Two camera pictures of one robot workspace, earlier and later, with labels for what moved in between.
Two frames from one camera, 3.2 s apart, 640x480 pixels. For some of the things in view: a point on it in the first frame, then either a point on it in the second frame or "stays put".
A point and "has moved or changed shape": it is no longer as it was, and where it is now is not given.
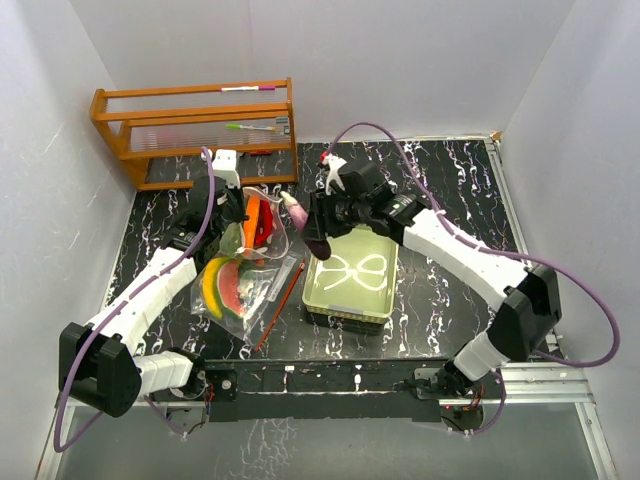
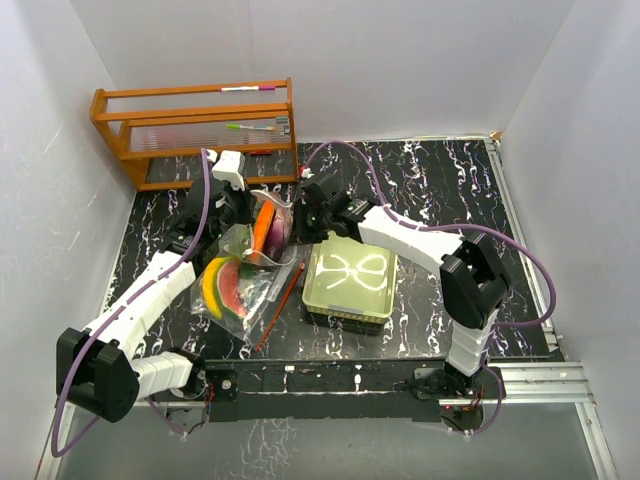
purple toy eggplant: (296, 211) has moved or changed shape
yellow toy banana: (208, 284) stays put
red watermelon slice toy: (226, 286) stays put
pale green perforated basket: (359, 279) stays put
